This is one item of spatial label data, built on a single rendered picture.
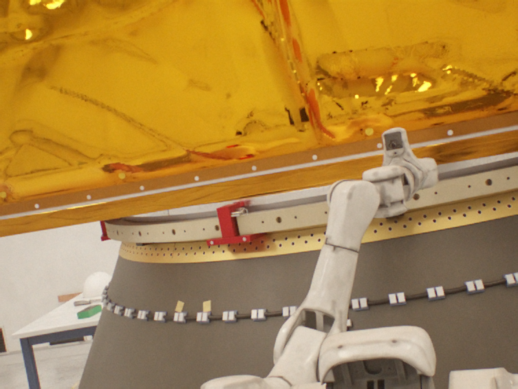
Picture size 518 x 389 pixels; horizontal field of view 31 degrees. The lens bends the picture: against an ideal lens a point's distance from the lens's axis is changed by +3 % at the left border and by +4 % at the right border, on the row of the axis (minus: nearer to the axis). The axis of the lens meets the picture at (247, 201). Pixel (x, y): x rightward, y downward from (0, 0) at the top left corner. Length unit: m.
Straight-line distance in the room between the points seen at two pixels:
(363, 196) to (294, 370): 0.32
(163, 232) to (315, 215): 0.44
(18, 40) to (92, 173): 0.36
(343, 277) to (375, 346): 0.49
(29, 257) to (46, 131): 6.80
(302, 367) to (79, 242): 7.44
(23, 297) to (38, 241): 0.58
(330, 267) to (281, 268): 0.58
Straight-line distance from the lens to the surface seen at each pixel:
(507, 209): 2.13
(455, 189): 2.06
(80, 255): 8.87
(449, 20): 2.02
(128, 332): 2.48
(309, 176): 2.15
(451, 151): 2.08
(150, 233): 2.37
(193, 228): 2.23
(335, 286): 1.55
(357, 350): 1.07
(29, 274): 9.19
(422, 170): 1.75
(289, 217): 2.08
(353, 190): 1.54
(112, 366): 2.52
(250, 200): 2.16
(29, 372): 6.25
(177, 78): 2.20
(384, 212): 1.59
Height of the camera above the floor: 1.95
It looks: 6 degrees down
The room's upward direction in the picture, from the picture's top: 12 degrees counter-clockwise
